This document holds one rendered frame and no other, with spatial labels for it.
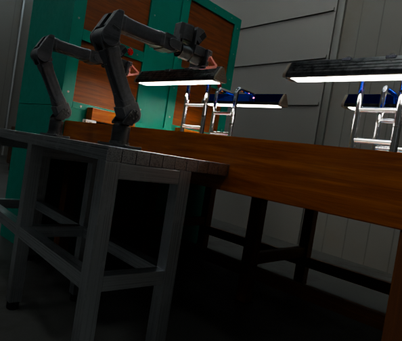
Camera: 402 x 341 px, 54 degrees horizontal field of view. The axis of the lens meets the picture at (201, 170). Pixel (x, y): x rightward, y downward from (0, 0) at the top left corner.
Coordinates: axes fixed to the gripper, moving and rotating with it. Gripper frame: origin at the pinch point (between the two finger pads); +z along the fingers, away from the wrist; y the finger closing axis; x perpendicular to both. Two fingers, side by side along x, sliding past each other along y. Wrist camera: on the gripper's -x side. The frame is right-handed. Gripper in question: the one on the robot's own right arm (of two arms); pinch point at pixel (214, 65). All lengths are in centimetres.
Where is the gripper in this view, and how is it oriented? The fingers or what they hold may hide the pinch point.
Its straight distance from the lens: 166.6
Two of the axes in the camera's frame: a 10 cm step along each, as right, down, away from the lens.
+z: 7.4, 1.5, 6.6
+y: -6.5, -1.3, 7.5
